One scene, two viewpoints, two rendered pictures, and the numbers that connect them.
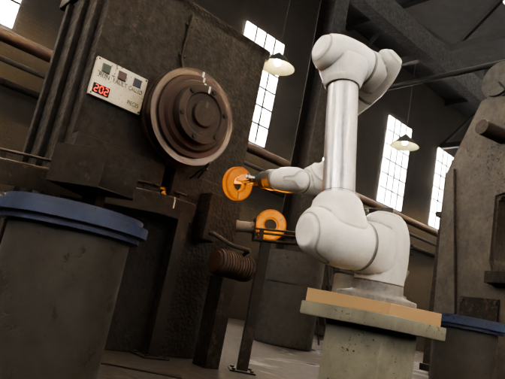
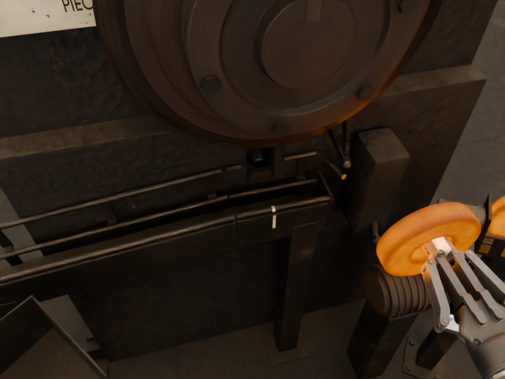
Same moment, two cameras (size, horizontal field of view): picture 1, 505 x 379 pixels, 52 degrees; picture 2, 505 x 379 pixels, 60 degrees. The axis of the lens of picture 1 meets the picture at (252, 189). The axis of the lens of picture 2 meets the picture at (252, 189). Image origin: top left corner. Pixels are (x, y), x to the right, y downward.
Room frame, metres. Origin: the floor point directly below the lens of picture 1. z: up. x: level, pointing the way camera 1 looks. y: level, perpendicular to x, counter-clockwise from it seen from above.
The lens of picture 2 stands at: (1.84, 0.15, 1.37)
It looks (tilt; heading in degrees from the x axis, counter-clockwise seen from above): 47 degrees down; 25
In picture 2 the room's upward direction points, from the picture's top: straight up
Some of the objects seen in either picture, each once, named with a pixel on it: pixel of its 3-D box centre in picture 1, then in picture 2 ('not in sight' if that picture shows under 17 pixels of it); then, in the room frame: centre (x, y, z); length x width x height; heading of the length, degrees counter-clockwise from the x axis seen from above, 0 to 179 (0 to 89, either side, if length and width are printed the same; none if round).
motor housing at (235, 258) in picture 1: (223, 307); (396, 320); (2.49, 0.02, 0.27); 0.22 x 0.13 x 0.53; 130
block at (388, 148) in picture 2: (207, 217); (370, 183); (2.55, 0.19, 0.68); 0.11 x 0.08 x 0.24; 40
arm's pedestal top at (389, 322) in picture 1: (373, 320); not in sight; (1.63, -0.44, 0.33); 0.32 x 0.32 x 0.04; 42
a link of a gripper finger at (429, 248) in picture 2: not in sight; (427, 254); (2.28, 0.07, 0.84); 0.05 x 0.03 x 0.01; 39
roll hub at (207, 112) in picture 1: (201, 114); (301, 34); (2.31, 0.30, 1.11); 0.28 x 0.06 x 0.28; 130
